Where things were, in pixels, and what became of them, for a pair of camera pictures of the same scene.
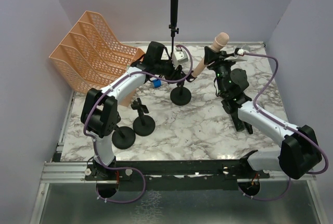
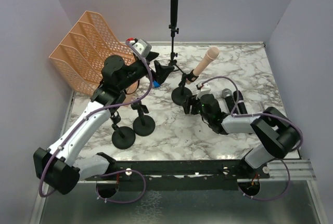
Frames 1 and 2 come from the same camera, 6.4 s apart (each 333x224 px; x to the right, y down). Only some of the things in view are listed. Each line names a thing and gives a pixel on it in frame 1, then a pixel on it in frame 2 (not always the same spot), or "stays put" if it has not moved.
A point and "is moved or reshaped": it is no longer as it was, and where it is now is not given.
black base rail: (177, 175) stays put
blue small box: (157, 83) stays put
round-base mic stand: (143, 125) stays put
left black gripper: (179, 71) → (152, 66)
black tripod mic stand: (173, 30) stays put
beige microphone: (221, 39) is moved or reshaped
